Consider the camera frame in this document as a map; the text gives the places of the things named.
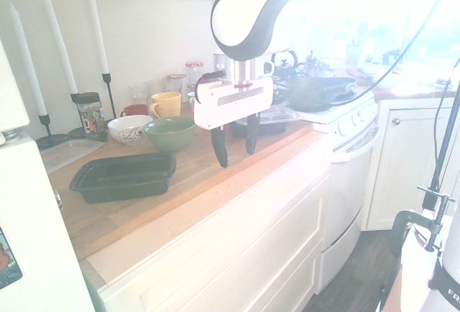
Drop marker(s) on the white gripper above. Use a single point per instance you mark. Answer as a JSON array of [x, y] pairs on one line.
[[233, 103]]

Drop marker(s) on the green ceramic bowl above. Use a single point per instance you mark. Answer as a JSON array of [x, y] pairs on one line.
[[169, 143]]

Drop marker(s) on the lidded black plastic container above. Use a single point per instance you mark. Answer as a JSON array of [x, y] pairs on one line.
[[273, 128]]

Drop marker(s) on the small patterned white mug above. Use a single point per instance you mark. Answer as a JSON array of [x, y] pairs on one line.
[[191, 101]]

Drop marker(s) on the yellow mug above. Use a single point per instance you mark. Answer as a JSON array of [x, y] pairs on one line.
[[167, 105]]

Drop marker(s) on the glass jar red checked lid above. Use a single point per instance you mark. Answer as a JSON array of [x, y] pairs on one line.
[[194, 74], [176, 83]]

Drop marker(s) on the black wok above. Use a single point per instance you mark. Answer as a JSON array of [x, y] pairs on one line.
[[312, 92]]

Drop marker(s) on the clear drinking glass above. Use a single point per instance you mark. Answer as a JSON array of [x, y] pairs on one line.
[[137, 93], [155, 86]]

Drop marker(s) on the white drawer cabinet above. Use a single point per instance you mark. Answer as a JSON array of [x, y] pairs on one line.
[[233, 240]]

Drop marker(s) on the red mug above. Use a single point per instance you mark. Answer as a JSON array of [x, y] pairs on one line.
[[136, 110]]

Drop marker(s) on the glass french press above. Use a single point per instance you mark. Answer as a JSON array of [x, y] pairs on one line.
[[312, 65]]

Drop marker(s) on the white bowl with swirl print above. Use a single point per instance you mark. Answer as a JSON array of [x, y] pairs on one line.
[[125, 134]]

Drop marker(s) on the white stove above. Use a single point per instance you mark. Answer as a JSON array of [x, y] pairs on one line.
[[345, 168]]

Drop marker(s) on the open black plastic container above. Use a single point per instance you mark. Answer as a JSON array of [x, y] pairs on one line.
[[122, 186]]

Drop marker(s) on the spice jar with black lid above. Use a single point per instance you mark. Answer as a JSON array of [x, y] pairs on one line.
[[91, 116]]

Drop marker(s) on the glass jar with dark lid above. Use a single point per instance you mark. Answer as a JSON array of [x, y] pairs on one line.
[[76, 133]]

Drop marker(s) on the white door cabinet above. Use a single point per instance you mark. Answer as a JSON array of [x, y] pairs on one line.
[[399, 168]]

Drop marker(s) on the loose clear plastic lid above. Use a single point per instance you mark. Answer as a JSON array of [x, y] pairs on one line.
[[68, 152]]

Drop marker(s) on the small potted plant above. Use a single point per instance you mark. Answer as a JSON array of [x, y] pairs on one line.
[[391, 57]]

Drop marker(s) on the tall white candle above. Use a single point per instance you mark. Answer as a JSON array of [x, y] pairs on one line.
[[96, 24], [59, 39], [28, 64]]

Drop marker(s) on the black metal clamp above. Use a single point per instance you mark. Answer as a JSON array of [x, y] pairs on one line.
[[399, 225]]

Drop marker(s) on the robot mounting table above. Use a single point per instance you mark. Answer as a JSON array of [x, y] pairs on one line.
[[409, 276]]

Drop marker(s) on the white refrigerator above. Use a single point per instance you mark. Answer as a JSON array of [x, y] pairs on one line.
[[32, 236]]

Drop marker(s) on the colourful fridge magnet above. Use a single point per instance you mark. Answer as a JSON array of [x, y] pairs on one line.
[[7, 261]]

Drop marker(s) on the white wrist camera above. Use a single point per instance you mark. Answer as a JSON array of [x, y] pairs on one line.
[[266, 67]]

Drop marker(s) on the black camera stand pole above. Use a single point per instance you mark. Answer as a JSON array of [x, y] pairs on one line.
[[440, 166]]

